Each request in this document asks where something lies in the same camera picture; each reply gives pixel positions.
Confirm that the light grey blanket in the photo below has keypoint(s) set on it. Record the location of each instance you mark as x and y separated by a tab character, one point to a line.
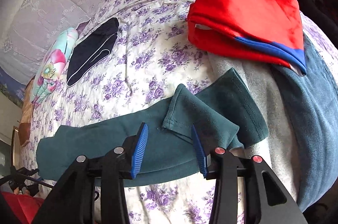
279	149

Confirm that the floral turquoise pink folded quilt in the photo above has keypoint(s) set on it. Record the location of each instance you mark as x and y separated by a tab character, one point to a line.
52	65

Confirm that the purple floral bedspread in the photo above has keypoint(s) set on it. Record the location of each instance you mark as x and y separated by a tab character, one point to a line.
151	57

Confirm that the navy folded garment white trim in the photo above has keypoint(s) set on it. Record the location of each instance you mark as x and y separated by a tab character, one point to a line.
96	47

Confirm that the brown orange cushion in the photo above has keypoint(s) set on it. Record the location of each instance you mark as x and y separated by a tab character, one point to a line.
27	112

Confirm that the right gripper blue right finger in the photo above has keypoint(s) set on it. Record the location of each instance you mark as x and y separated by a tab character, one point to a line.
266	198

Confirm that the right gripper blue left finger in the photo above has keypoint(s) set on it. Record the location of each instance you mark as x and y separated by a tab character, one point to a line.
72	198

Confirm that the red garment with blue trim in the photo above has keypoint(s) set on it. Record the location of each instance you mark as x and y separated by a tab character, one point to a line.
268	31

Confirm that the grey blue fleece blanket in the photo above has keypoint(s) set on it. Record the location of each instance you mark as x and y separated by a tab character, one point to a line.
311	105

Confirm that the teal green pants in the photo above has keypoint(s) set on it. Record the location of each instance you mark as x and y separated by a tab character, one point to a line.
225	111

